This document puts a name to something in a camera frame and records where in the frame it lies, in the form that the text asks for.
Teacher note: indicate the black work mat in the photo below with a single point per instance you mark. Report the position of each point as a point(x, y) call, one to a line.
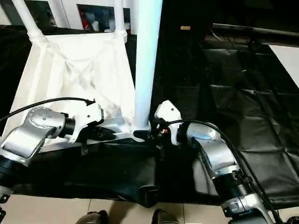
point(210, 93)

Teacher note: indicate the white flat board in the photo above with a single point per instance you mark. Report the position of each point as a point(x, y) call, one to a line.
point(287, 63)

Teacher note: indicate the white plastic table top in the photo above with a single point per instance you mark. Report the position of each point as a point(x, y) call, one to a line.
point(70, 58)

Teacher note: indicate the white glass door cabinet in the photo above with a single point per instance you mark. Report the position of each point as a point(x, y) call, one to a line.
point(67, 14)

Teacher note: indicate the red bottle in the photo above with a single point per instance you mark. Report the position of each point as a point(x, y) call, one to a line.
point(86, 23)

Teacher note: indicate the dark metal bar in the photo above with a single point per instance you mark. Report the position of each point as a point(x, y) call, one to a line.
point(257, 30)

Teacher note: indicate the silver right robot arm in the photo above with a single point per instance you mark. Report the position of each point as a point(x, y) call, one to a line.
point(217, 151)

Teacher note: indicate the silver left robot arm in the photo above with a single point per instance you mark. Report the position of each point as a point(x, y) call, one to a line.
point(30, 135)

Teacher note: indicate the white mug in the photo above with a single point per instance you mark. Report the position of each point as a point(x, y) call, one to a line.
point(95, 25)

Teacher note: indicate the dark left robot foot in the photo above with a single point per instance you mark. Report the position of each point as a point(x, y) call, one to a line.
point(94, 217)

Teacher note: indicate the yellowish label tag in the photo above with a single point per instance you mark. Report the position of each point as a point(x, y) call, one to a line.
point(185, 28)

